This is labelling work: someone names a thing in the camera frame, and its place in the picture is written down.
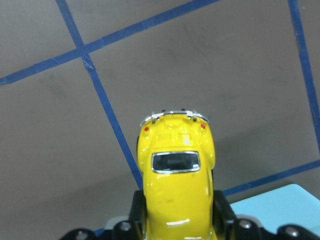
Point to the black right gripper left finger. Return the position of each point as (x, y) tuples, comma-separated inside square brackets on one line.
[(137, 219)]

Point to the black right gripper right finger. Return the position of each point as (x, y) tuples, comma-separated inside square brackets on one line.
[(223, 217)]

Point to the yellow beetle toy car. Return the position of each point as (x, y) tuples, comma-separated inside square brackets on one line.
[(176, 155)]

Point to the turquoise plastic bin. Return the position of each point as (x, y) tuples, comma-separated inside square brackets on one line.
[(290, 204)]

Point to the brown paper table mat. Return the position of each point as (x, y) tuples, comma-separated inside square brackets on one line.
[(78, 76)]

